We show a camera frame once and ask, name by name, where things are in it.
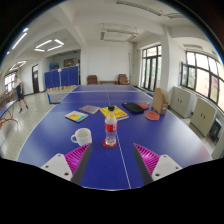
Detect brown cardboard box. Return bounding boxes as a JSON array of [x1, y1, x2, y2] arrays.
[[151, 87, 170, 116]]

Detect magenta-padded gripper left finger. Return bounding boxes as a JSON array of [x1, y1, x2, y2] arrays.
[[40, 143, 93, 186]]

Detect red table tennis paddle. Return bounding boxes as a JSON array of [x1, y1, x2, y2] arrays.
[[137, 102, 150, 111], [144, 110, 161, 121]]

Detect blue table with red legs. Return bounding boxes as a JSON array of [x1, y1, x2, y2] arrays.
[[0, 99, 19, 130]]

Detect clear red-labelled drink bottle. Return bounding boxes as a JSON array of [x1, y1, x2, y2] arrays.
[[104, 105, 119, 148]]

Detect person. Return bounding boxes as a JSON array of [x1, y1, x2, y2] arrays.
[[13, 74, 30, 113]]

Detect white ceramic cup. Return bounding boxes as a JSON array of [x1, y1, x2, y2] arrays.
[[70, 127, 93, 147]]

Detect ceiling lights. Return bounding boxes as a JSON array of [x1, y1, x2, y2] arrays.
[[4, 27, 65, 73]]

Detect small grey patterned book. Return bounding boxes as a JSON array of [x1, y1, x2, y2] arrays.
[[78, 104, 101, 115]]

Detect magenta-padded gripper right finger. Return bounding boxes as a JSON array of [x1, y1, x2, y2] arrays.
[[132, 143, 184, 186]]

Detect blue and yellow book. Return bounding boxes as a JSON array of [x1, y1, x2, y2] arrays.
[[64, 110, 90, 123]]

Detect black paddle case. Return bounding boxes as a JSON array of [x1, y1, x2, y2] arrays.
[[121, 101, 145, 114]]

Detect blue partition boards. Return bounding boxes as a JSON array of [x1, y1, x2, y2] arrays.
[[44, 65, 80, 90]]

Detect brown armchair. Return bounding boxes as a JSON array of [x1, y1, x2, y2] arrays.
[[86, 74, 99, 85], [117, 73, 131, 86]]

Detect beige cabinet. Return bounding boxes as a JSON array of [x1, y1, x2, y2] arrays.
[[169, 86, 193, 118], [189, 97, 218, 138]]

